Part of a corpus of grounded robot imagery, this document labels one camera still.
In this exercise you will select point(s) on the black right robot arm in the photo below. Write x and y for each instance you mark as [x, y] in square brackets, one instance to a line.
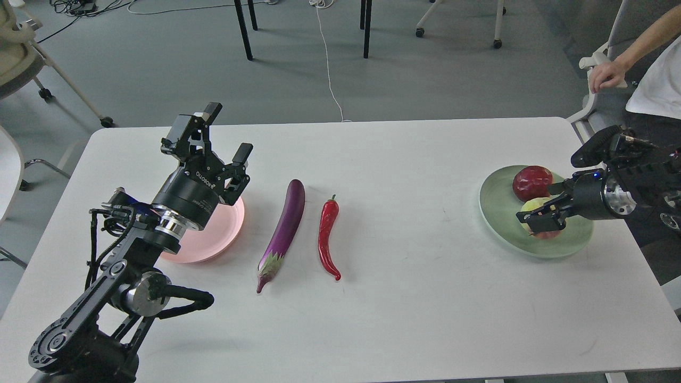
[618, 176]

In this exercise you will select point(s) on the red chili pepper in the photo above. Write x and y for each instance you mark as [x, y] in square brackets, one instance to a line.
[329, 213]

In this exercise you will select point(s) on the green plate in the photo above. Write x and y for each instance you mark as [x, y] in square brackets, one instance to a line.
[499, 205]

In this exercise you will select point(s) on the purple eggplant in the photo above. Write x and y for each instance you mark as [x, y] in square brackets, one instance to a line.
[284, 233]

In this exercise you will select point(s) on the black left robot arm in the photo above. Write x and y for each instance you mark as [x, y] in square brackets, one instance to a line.
[98, 337]

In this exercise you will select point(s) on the yellow pink apple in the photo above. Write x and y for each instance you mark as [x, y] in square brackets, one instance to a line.
[533, 204]

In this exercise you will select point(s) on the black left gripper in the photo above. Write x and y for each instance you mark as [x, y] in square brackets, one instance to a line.
[193, 194]

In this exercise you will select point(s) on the person in white shirt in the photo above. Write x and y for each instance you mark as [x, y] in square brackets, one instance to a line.
[653, 111]

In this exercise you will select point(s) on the white chair base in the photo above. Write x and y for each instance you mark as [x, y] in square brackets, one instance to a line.
[492, 26]

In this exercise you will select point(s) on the red pomegranate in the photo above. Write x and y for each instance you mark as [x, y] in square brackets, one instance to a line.
[532, 182]

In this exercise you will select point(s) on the person's hand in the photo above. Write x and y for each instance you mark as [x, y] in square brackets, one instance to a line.
[607, 75]

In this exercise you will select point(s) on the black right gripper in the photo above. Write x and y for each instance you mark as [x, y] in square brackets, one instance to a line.
[584, 196]

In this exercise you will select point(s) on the person's forearm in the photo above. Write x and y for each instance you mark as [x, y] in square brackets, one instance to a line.
[658, 33]

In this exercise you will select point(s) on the black table leg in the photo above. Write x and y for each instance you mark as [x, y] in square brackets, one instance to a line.
[365, 25]
[242, 24]

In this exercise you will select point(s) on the beige office chair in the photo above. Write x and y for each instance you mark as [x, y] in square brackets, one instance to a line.
[22, 58]

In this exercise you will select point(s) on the pink plate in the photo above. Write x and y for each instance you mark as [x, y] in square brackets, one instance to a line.
[222, 229]

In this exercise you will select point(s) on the grey office chair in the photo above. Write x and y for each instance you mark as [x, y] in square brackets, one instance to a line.
[608, 106]

